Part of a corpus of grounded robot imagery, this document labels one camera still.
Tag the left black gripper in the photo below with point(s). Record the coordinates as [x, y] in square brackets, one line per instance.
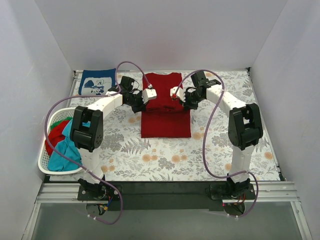
[138, 104]

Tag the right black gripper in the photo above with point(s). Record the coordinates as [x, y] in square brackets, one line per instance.
[188, 102]

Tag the dark red t-shirt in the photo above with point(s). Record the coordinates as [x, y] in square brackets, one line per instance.
[164, 117]

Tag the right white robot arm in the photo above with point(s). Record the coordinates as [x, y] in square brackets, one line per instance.
[244, 125]

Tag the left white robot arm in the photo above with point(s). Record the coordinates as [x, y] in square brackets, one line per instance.
[87, 133]

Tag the folded blue printed t-shirt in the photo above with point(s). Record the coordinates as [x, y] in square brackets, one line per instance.
[96, 82]

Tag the white plastic laundry basket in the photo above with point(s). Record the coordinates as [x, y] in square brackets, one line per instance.
[44, 158]

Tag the green t-shirt in basket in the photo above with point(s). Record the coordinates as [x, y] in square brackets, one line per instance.
[55, 124]

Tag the red t-shirt in basket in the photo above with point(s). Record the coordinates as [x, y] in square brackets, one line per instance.
[56, 135]

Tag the turquoise t-shirt in basket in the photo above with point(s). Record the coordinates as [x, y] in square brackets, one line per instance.
[66, 147]

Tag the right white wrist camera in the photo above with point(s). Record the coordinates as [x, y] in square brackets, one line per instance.
[177, 93]

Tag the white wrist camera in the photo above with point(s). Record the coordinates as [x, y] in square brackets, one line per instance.
[148, 94]
[177, 93]

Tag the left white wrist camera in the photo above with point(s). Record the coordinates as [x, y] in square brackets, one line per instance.
[148, 94]

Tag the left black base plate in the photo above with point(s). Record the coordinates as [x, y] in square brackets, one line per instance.
[97, 192]

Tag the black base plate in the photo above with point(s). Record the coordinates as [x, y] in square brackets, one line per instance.
[97, 192]
[220, 193]

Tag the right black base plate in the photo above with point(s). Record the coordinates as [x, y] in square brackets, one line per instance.
[220, 193]

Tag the aluminium frame rail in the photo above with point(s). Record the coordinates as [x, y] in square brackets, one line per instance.
[269, 191]

